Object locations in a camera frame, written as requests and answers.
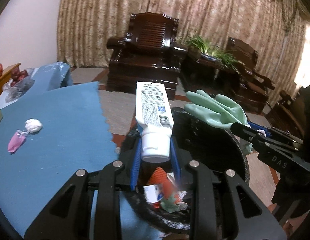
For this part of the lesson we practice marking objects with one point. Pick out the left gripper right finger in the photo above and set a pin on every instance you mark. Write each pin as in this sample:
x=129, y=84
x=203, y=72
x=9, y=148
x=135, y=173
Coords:
x=243, y=213

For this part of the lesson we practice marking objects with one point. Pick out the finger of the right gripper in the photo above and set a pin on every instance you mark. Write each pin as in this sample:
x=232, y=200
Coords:
x=277, y=134
x=249, y=132

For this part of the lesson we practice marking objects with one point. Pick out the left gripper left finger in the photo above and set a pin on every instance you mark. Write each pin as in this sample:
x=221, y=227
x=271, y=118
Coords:
x=89, y=202

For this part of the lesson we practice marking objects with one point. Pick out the white blue carton box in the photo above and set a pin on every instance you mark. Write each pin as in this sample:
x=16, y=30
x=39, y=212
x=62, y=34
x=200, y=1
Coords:
x=153, y=193

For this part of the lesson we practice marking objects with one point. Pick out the orange foam net sleeve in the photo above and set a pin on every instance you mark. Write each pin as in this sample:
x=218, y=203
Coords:
x=166, y=183

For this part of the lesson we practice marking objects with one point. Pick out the white toothpaste tube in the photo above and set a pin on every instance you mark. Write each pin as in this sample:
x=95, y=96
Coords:
x=155, y=122

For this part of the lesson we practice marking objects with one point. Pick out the pink face mask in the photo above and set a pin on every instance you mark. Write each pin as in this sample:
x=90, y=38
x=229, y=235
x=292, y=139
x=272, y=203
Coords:
x=17, y=140

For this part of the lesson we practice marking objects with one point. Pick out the white tissue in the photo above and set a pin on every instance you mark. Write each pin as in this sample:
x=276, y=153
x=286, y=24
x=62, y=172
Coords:
x=33, y=125

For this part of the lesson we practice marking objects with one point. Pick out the black lined trash bin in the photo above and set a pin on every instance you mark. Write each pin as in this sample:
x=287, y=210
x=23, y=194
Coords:
x=216, y=148

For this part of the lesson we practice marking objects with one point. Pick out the dark wooden armchair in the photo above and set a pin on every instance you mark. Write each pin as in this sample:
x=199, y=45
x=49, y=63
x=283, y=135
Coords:
x=250, y=89
x=148, y=52

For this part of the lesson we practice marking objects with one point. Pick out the dark wooden side table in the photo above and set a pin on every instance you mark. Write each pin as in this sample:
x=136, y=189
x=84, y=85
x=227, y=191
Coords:
x=201, y=72

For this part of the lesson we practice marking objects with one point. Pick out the green potted plant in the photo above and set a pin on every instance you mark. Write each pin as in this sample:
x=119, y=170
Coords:
x=206, y=48

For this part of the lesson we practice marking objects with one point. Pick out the beige patterned curtain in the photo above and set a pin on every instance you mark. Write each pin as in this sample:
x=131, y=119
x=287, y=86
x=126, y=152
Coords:
x=276, y=29

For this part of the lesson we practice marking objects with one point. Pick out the glass fruit bowl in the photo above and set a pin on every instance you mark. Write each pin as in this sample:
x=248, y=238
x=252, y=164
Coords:
x=16, y=89

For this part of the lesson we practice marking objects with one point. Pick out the light blue tablecloth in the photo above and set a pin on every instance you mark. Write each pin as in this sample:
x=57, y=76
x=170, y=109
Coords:
x=46, y=78

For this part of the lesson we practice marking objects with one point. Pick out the dark red apples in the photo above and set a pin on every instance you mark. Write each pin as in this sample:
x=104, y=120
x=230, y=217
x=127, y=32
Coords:
x=17, y=75

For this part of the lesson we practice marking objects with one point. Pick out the wooden tv cabinet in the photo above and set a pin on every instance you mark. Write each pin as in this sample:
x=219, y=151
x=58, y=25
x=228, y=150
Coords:
x=6, y=75

